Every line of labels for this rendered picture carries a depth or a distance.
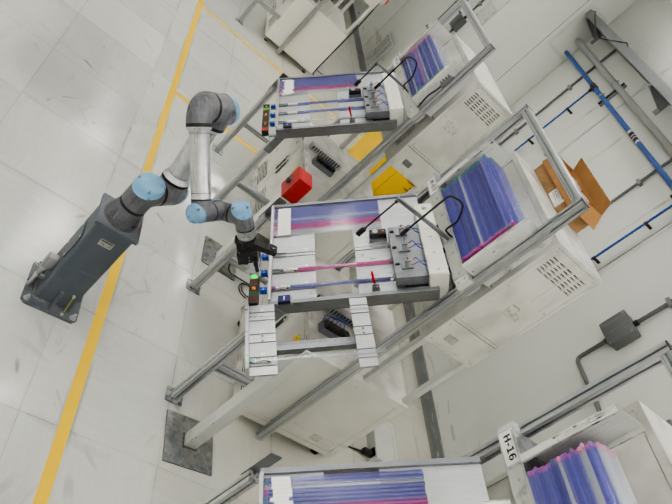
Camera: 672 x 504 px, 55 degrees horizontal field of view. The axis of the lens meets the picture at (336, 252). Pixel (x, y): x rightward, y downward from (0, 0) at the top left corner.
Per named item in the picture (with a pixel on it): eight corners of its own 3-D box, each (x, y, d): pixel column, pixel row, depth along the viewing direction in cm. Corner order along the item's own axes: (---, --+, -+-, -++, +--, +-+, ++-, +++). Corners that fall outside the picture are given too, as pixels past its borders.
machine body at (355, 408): (223, 416, 313) (308, 350, 286) (233, 313, 367) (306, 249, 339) (322, 463, 343) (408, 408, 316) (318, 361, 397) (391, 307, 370)
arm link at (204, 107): (200, 87, 229) (204, 225, 236) (219, 90, 238) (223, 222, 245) (175, 89, 234) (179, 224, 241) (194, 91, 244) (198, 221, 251)
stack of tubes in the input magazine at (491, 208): (462, 260, 261) (515, 221, 249) (440, 189, 300) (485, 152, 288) (481, 276, 267) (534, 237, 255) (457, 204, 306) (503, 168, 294)
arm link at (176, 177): (138, 193, 263) (205, 84, 241) (164, 191, 276) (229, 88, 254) (156, 213, 260) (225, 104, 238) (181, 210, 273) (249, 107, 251)
